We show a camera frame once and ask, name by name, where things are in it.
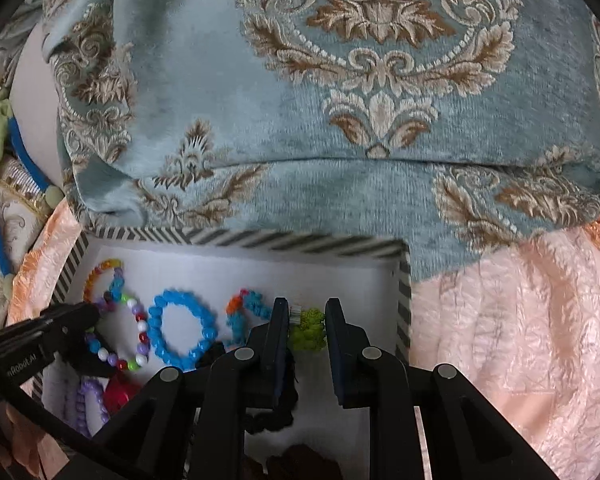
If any green bead bracelet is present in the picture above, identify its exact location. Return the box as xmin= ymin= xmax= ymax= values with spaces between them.
xmin=287 ymin=308 xmax=329 ymax=354

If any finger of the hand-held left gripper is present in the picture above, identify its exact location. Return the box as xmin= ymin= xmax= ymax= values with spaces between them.
xmin=39 ymin=302 xmax=102 ymax=347
xmin=61 ymin=342 xmax=119 ymax=379

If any red bow hair clip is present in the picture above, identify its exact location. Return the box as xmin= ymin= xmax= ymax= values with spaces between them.
xmin=102 ymin=374 xmax=147 ymax=417

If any pink textured blanket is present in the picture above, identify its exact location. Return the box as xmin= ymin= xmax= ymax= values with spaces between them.
xmin=2 ymin=200 xmax=600 ymax=480

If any purple bead bracelet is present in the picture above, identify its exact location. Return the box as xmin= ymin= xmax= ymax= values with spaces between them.
xmin=62 ymin=377 xmax=112 ymax=439

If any turquoise and orange bead bracelet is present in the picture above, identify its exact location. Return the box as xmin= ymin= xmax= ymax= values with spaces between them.
xmin=225 ymin=288 xmax=274 ymax=347

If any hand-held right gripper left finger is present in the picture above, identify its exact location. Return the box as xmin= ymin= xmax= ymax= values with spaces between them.
xmin=92 ymin=297 xmax=298 ymax=480

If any blue bead bracelet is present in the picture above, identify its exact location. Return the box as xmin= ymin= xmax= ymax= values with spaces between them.
xmin=147 ymin=288 xmax=219 ymax=371

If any rainbow bead bracelet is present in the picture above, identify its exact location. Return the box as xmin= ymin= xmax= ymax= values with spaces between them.
xmin=82 ymin=258 xmax=127 ymax=307

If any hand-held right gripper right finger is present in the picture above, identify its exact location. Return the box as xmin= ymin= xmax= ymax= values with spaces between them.
xmin=325 ymin=297 xmax=546 ymax=480

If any striped box with white inside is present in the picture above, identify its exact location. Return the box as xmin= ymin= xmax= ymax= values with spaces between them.
xmin=30 ymin=227 xmax=413 ymax=480

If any multicolour and white bead bracelet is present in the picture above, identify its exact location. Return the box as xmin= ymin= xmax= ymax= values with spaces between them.
xmin=84 ymin=291 xmax=149 ymax=374

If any teal damask blanket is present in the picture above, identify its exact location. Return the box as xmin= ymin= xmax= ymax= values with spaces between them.
xmin=42 ymin=0 xmax=600 ymax=282

